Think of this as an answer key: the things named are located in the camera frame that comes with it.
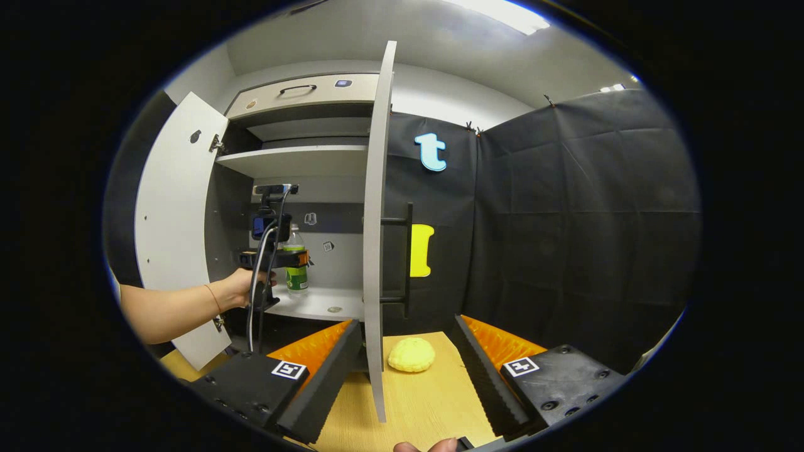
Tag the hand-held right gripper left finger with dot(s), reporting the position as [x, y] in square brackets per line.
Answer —
[320, 389]

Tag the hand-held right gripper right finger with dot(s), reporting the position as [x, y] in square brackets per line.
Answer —
[483, 383]

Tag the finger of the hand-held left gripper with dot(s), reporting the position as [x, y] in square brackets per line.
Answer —
[294, 258]

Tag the green label bottle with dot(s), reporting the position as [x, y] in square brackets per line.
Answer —
[298, 279]

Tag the white cabinet door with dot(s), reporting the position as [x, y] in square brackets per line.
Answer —
[375, 251]
[173, 220]

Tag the white and grey cabinet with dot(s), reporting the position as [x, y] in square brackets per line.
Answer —
[339, 263]

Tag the white cabinet shelf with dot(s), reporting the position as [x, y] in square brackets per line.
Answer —
[314, 304]
[301, 160]

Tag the metal door hinge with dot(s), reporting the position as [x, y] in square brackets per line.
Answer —
[218, 322]
[217, 144]

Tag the beige cabinet drawer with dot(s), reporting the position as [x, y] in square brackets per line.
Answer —
[326, 94]

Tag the yellow round sponge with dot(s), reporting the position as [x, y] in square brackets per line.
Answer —
[411, 355]

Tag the black backdrop cloth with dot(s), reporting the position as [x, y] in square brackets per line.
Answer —
[565, 220]

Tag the long ceiling light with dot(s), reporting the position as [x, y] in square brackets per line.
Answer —
[502, 14]

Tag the small ceiling light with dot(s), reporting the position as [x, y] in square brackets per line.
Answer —
[614, 87]

